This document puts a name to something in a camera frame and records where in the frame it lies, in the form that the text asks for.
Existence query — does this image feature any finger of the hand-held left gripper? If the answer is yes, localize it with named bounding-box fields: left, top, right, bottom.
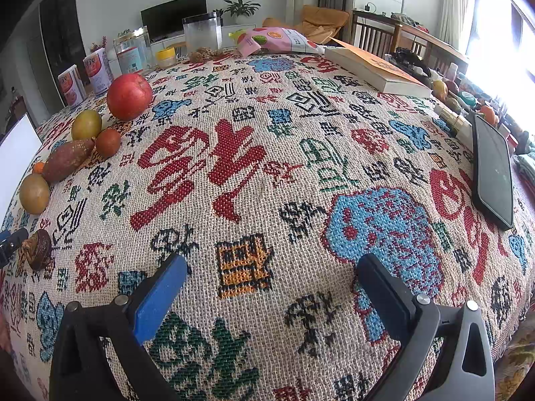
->
left=0, top=228, right=30, bottom=269

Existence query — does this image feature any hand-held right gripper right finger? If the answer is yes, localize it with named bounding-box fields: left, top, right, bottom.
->
left=356, top=253, right=497, bottom=401

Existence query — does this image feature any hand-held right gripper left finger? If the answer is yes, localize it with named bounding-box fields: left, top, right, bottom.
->
left=49, top=253, right=189, bottom=401

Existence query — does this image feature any brown carved wooden ornament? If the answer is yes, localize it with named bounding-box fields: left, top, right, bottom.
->
left=22, top=229, right=53, bottom=271

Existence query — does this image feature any yellow-brown round fruit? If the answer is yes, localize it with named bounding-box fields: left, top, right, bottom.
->
left=19, top=173, right=51, bottom=215

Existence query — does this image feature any white flat board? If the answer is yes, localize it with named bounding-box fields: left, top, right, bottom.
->
left=0, top=113, right=43, bottom=228

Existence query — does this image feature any purple sweet potato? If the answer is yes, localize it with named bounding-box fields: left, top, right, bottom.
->
left=41, top=138, right=96, bottom=183

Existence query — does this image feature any small reddish-brown round fruit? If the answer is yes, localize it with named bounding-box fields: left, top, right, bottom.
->
left=95, top=128, right=122, bottom=158

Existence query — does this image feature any yellow-green round fruit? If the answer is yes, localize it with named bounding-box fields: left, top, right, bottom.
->
left=71, top=109, right=103, bottom=141

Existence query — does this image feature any printed woven tablecloth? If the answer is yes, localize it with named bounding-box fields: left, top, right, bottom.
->
left=0, top=48, right=535, bottom=401

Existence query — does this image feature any left red-label tin can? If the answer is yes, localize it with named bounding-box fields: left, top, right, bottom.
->
left=58, top=64, right=87, bottom=108

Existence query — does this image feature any red-label tin can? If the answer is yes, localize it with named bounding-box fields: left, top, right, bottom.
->
left=83, top=47, right=114, bottom=94
left=58, top=64, right=87, bottom=108

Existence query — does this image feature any black smartphone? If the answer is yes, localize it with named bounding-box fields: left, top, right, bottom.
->
left=471, top=114, right=515, bottom=231

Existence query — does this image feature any red apple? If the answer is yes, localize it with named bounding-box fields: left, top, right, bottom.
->
left=106, top=74, right=153, bottom=122

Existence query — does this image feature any right red-label tin can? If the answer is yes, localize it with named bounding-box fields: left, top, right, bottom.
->
left=83, top=47, right=114, bottom=94

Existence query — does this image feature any white gold cosmetic bottle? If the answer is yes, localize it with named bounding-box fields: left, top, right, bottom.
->
left=433, top=104, right=475, bottom=148

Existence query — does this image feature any glass jar with gold lid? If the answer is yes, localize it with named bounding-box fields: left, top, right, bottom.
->
left=113, top=26, right=153, bottom=75

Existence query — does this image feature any orange cover book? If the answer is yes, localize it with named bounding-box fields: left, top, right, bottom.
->
left=324, top=37, right=433, bottom=100

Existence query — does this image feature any small yellow jar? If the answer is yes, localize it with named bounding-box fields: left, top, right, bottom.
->
left=156, top=47, right=177, bottom=70

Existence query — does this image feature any pile of brown nuts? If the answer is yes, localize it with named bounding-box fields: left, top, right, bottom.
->
left=189, top=46, right=228, bottom=63

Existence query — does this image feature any white television cabinet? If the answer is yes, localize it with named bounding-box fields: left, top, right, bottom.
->
left=106, top=23, right=257, bottom=65

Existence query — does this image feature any clear container with black lid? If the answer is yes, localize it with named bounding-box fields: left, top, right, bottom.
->
left=182, top=12, right=222, bottom=52

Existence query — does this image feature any wooden chair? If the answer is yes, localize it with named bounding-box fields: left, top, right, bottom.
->
left=350, top=9, right=469, bottom=77

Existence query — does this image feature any black television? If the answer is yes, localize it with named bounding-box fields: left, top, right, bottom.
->
left=140, top=0, right=208, bottom=43

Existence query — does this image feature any pink snack bag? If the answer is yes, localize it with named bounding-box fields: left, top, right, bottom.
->
left=228, top=26, right=326, bottom=57

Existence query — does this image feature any green potted plant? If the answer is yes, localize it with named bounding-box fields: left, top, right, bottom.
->
left=223, top=0, right=261, bottom=25

